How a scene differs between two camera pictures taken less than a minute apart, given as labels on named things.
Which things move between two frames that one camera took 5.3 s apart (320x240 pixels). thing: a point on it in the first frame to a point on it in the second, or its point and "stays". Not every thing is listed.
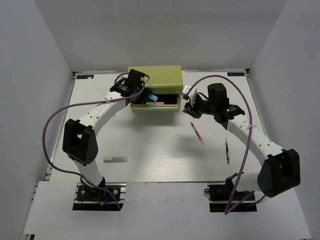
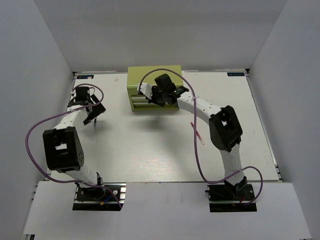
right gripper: x=191 y=109 to x=155 y=90
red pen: x=197 y=133 stays
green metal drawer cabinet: x=165 y=82 stays
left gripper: x=146 y=91 to x=99 y=109
